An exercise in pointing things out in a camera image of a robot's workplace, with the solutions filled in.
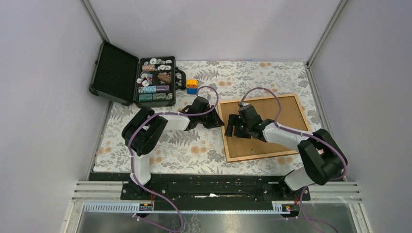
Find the green poker chip stack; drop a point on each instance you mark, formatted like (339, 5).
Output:
(145, 98)

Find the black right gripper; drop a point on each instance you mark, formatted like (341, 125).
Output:
(233, 120)

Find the cyan poker chip stack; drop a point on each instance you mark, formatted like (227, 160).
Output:
(147, 89)

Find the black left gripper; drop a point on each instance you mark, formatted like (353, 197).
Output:
(216, 122)

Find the wooden picture frame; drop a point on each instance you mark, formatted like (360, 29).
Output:
(225, 141)

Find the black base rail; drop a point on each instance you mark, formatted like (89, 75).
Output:
(202, 193)

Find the orange poker chip roll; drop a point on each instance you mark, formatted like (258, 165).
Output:
(165, 78)

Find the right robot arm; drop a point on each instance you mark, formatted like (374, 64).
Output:
(321, 157)

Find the purple poker chip stack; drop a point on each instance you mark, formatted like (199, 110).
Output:
(162, 88)

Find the black poker chip case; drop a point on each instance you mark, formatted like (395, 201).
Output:
(118, 75)

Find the yellow and blue toy block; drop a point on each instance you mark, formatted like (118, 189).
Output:
(192, 86)

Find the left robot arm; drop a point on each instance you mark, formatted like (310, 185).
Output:
(143, 132)

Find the floral patterned table mat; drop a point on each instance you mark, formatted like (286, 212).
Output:
(201, 151)

